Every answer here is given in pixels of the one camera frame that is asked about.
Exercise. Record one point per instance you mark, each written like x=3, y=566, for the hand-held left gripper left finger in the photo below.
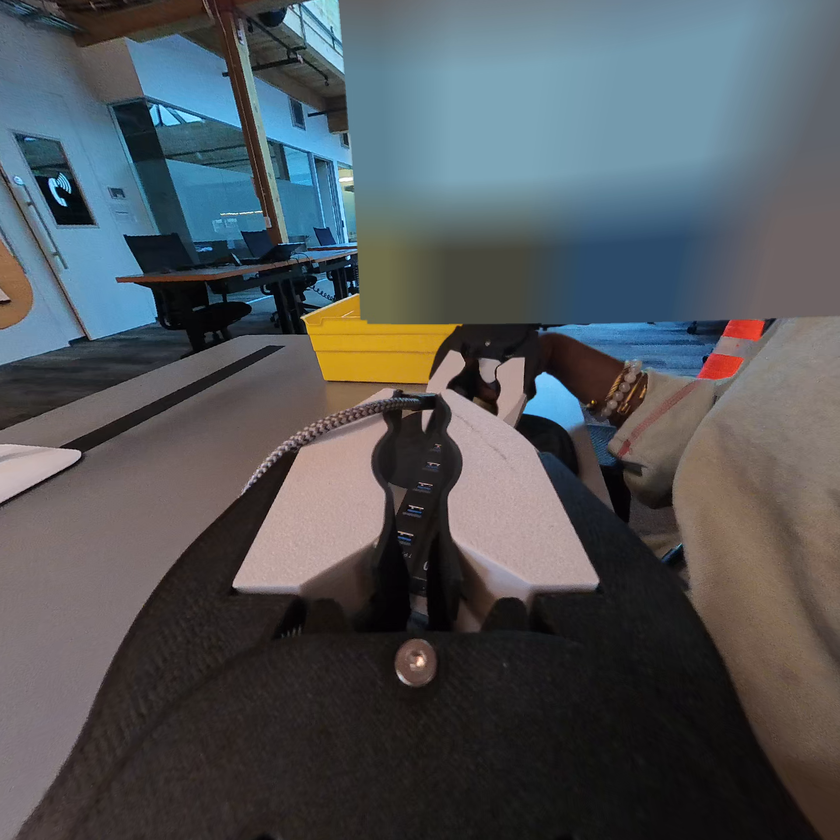
x=321, y=512

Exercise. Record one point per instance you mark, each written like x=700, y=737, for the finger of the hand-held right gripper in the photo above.
x=512, y=390
x=451, y=374

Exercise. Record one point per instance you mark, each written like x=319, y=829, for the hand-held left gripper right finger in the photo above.
x=518, y=512

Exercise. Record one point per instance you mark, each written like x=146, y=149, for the yellow plastic bin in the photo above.
x=367, y=354

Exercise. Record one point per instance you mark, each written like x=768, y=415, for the person's right hand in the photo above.
x=577, y=367

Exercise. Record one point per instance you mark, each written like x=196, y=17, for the black quilted pad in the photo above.
x=554, y=443

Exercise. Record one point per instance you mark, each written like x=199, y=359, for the orange traffic cone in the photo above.
x=728, y=354

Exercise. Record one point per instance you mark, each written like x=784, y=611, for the person's beige sweatshirt torso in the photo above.
x=774, y=558

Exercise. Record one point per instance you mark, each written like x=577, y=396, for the wooden office desk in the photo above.
x=210, y=272

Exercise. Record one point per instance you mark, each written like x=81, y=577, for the black office chair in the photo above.
x=170, y=262

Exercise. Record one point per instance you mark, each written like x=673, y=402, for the instruction board on stand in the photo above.
x=33, y=469

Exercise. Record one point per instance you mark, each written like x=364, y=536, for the wooden display board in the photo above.
x=13, y=289

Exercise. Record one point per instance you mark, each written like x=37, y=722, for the wooden support post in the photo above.
x=256, y=131

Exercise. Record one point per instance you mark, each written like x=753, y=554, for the black wall sign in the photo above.
x=59, y=184

